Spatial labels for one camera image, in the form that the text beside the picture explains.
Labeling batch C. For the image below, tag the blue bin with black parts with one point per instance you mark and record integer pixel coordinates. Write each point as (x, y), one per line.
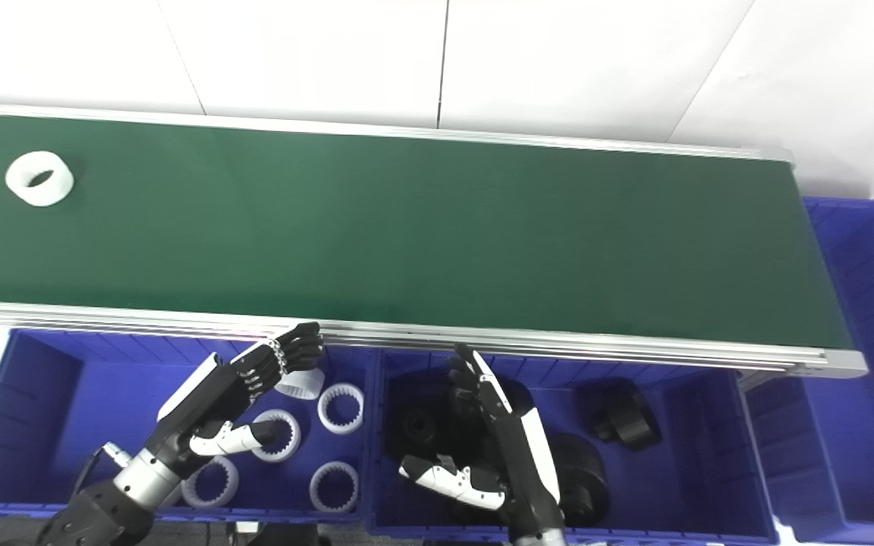
(702, 462)

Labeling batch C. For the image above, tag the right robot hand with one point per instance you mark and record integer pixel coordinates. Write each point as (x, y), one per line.
(517, 455)

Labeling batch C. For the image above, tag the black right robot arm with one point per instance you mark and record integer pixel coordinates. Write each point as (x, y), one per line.
(539, 538)

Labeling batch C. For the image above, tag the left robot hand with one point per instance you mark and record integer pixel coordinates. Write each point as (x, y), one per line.
(209, 398)

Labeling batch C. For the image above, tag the empty blue bin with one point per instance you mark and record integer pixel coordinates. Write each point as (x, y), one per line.
(862, 341)

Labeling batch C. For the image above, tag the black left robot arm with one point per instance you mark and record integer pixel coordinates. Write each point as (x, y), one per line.
(114, 508)

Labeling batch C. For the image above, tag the blue bin with white parts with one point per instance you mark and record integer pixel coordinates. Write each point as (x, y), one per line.
(50, 425)

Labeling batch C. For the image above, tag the green conveyor belt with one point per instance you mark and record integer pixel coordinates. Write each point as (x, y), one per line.
(558, 350)
(422, 235)

